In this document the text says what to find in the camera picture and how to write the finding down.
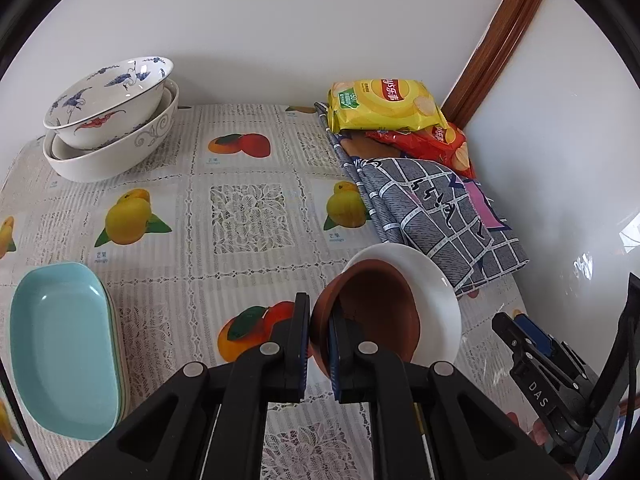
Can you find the brown wooden door frame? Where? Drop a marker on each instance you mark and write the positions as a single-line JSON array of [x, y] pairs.
[[500, 45]]

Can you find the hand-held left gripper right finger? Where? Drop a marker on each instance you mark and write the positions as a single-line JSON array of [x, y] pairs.
[[335, 360]]

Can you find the light blue plate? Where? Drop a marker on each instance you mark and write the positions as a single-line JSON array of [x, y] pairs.
[[55, 340]]

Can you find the fruit print tablecloth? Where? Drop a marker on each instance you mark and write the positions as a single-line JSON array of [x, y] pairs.
[[240, 220]]

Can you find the blue checked cloth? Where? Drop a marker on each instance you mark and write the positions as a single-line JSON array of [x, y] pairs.
[[430, 210]]

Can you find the pink plate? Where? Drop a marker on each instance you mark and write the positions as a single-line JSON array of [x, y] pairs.
[[128, 390]]

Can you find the red chip bag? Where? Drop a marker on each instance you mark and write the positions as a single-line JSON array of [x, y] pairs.
[[430, 147]]

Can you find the small white bowl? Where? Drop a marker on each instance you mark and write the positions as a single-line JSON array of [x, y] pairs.
[[435, 310]]

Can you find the large white bowl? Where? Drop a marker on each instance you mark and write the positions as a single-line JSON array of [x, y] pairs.
[[100, 167]]

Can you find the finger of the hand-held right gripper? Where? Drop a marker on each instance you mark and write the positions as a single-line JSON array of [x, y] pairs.
[[505, 325], [532, 330]]

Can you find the blue patterned white bowl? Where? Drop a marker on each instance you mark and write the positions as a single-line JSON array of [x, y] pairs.
[[110, 105]]

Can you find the yellow chip bag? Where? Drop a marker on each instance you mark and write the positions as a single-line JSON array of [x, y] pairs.
[[380, 107]]

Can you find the brown bowl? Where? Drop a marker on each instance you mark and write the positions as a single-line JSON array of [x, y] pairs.
[[380, 300]]

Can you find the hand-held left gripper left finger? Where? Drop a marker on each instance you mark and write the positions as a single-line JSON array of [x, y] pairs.
[[295, 355]]

